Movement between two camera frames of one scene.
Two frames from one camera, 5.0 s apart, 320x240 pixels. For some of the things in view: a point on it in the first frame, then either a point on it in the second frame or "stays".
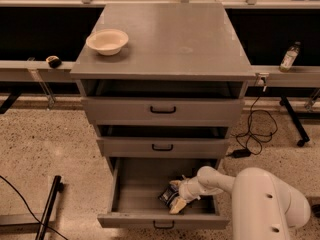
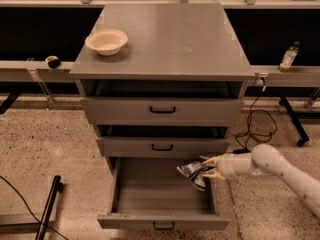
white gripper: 187,189 → 227,166
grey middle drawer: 164,147 stays
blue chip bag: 167,195 → 194,171
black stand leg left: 57,186 stays
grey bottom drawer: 138,182 stays
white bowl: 107,42 stays
